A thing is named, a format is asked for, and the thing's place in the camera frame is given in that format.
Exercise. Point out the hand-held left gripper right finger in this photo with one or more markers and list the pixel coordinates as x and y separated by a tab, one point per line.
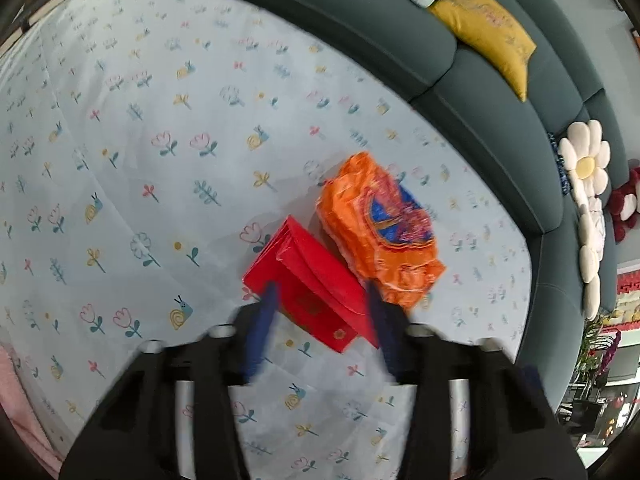
385	335

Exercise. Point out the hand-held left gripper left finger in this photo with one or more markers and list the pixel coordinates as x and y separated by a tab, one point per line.
260	335

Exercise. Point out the red paper envelope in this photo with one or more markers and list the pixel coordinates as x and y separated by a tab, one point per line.
310	280

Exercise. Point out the orange snack bag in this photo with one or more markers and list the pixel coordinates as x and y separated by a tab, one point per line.
380	220

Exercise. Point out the potted flower plant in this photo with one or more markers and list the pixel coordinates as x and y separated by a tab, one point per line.
600	355

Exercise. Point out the white flower cushion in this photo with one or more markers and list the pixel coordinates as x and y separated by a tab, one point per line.
590	260
575	150

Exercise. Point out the blue patterned cloth strip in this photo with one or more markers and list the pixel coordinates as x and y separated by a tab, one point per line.
560	170

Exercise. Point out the teal corner sofa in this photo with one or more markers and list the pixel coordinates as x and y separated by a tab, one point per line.
475	110

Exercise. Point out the person's pink trousers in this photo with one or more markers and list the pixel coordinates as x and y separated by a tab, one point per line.
25	410

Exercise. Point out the floral printed tablecloth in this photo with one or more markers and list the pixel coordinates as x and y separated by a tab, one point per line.
150	110

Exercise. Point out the dark red teddy bear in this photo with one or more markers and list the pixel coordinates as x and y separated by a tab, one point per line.
627	205

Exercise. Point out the yellow embroidered pillow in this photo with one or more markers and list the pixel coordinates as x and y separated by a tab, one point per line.
490	30

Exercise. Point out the dark book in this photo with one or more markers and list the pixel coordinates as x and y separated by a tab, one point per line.
50	7

